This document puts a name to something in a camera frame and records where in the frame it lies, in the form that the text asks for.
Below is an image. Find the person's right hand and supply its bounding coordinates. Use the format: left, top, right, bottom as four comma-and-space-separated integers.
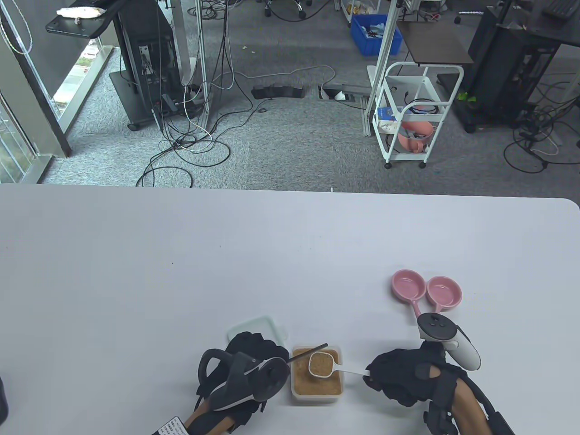
362, 342, 467, 407

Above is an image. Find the person's left hand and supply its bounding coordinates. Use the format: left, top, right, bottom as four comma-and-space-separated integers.
193, 332, 290, 426

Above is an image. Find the clear container lid green seal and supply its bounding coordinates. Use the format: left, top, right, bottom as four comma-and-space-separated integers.
227, 316, 289, 349

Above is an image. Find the white plastic coffee spoon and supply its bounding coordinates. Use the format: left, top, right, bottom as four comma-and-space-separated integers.
308, 352, 371, 377

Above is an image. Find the grey disposable spoon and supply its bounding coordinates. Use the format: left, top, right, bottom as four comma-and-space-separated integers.
289, 343, 329, 363

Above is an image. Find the clear plastic sugar container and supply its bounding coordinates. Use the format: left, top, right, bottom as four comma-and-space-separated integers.
291, 345, 343, 405

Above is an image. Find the person's right forearm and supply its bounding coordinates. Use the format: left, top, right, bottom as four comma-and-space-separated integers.
453, 378, 492, 435

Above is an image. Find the person's left forearm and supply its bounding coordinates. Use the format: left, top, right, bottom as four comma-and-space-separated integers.
184, 401, 236, 435

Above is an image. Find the black white hand controller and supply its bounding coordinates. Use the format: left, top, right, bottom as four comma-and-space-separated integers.
417, 313, 481, 371
196, 348, 291, 412

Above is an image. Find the black wrist band white label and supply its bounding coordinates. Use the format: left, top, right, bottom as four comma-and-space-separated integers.
152, 417, 189, 435
421, 399, 517, 435

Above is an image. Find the pink plastic basin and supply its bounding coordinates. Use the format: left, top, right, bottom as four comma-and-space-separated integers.
397, 120, 434, 152

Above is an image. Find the black power strip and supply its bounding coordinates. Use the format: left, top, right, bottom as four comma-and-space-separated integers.
251, 85, 306, 99

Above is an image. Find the grey floor socket box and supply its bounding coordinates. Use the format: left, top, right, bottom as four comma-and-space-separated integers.
318, 83, 370, 102

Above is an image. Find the white rolling cart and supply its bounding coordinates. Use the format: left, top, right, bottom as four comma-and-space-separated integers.
374, 62, 465, 169

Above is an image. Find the blue plastic bin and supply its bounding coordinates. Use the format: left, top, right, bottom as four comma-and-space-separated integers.
350, 14, 404, 57

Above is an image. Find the brown top stand table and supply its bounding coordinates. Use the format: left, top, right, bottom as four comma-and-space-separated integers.
397, 20, 474, 65

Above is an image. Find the black wheeled equipment stand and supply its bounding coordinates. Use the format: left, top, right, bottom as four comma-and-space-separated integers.
109, 0, 209, 132

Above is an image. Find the black computer rack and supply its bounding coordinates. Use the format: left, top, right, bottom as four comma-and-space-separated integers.
453, 5, 562, 133

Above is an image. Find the office chair wheel base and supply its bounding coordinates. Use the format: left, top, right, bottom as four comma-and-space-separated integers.
264, 0, 313, 21

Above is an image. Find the black tray shelf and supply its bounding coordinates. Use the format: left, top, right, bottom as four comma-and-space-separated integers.
45, 7, 118, 38

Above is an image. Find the white cloth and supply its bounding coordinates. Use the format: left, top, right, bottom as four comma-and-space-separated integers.
56, 7, 107, 21

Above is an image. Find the black desk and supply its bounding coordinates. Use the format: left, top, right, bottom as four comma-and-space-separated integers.
521, 0, 580, 46

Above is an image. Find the black keyboard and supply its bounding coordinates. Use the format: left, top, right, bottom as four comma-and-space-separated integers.
541, 0, 580, 19

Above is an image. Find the pink handled ceramic dish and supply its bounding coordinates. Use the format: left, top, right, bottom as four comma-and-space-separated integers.
426, 276, 463, 313
391, 270, 427, 318

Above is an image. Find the tangle of floor cables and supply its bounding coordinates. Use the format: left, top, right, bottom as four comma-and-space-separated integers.
504, 72, 580, 174
136, 0, 338, 188

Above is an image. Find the silver metal frame post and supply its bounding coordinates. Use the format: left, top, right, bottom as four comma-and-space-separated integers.
196, 0, 210, 132
362, 0, 401, 136

